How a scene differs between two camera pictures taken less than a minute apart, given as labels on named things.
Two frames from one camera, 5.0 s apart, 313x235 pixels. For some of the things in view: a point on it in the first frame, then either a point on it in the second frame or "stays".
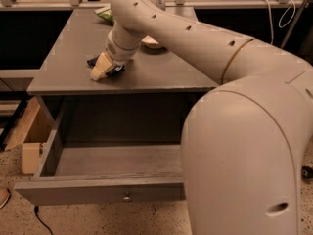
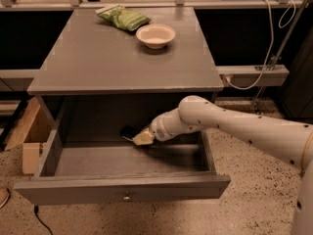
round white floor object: [4, 196] stays
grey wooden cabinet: [147, 101] stays
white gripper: [116, 51] to [158, 128]
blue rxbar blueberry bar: [115, 71] to [129, 131]
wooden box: [32, 131] stays
